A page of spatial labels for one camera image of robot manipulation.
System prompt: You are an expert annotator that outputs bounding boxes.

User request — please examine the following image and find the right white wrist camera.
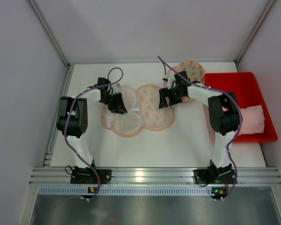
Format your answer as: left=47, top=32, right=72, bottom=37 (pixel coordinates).
left=163, top=75, right=176, bottom=89

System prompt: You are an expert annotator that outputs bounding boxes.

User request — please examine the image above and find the slotted grey cable duct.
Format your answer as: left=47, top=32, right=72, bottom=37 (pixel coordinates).
left=38, top=186, right=227, bottom=196

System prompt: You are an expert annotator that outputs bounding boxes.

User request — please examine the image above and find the aluminium mounting rail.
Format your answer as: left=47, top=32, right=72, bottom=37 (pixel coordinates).
left=29, top=167, right=281, bottom=187

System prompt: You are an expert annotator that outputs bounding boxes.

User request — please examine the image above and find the floral mesh laundry bag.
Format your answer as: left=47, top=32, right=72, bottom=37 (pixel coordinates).
left=164, top=60, right=206, bottom=103

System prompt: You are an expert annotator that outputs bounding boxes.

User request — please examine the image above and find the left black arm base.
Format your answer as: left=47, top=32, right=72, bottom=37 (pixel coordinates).
left=65, top=165, right=111, bottom=184

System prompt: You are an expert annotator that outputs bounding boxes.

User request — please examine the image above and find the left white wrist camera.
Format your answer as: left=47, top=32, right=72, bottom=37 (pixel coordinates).
left=110, top=83, right=121, bottom=95

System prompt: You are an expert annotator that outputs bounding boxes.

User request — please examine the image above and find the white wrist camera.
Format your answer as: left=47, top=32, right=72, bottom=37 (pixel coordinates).
left=163, top=75, right=176, bottom=89
left=110, top=83, right=121, bottom=95

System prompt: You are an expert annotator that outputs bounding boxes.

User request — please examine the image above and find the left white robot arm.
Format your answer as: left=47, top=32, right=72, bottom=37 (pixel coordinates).
left=56, top=77, right=127, bottom=168

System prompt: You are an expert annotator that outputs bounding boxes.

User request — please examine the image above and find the pink cloth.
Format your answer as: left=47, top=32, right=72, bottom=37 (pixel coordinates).
left=239, top=105, right=265, bottom=135

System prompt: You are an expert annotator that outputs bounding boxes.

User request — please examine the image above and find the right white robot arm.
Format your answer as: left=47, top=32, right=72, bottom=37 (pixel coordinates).
left=159, top=72, right=242, bottom=173

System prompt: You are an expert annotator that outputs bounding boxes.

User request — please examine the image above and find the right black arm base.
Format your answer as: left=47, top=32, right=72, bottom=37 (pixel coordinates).
left=193, top=166, right=237, bottom=187

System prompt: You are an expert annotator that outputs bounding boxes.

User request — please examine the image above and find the red plastic tray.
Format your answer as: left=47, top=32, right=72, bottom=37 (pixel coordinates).
left=204, top=72, right=278, bottom=144

